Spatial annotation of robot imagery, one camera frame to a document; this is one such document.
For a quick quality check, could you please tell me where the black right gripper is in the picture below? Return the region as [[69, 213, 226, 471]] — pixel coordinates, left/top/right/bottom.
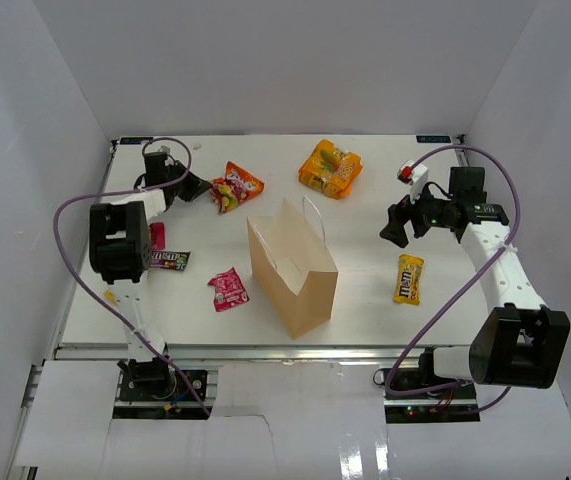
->
[[381, 178, 457, 248]]

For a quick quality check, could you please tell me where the orange fruit candy bag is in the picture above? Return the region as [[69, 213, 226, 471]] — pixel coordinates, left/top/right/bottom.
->
[[210, 161, 265, 214]]

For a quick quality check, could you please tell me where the dark brown M&M's packet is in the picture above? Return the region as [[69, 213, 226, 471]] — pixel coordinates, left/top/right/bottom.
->
[[150, 250, 191, 271]]

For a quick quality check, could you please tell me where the orange yellow snack multipack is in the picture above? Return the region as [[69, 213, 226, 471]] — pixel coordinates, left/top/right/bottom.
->
[[298, 139, 363, 199]]

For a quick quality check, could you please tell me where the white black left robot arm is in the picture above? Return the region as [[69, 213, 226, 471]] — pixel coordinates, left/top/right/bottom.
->
[[89, 151, 210, 363]]

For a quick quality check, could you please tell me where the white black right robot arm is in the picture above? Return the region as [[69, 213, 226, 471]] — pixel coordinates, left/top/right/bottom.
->
[[380, 164, 570, 399]]

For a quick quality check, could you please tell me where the brown paper bag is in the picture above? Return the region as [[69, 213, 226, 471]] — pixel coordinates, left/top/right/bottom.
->
[[247, 197, 339, 340]]

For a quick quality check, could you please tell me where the magenta small snack packet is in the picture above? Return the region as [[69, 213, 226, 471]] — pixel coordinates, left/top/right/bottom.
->
[[149, 222, 166, 250]]

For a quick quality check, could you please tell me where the yellow M&M's packet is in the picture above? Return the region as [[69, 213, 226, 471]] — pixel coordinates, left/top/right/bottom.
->
[[393, 254, 424, 306]]

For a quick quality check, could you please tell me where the blue label left corner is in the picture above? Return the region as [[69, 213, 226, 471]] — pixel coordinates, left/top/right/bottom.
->
[[119, 136, 153, 145]]

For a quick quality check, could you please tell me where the pink candy packet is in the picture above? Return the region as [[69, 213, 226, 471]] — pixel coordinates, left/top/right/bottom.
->
[[208, 268, 249, 312]]

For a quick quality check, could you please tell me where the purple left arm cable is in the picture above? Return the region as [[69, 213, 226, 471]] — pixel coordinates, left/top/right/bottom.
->
[[53, 136, 212, 417]]

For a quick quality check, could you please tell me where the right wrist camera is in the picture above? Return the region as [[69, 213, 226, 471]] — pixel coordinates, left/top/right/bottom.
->
[[397, 161, 428, 203]]

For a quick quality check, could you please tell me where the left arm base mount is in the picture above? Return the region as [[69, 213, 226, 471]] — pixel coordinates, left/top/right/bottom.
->
[[117, 359, 195, 404]]

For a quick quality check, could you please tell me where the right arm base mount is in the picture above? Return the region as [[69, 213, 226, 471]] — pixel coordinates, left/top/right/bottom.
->
[[372, 367, 480, 425]]

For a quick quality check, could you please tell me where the aluminium front rail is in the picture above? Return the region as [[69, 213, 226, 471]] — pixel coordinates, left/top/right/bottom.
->
[[54, 345, 403, 362]]

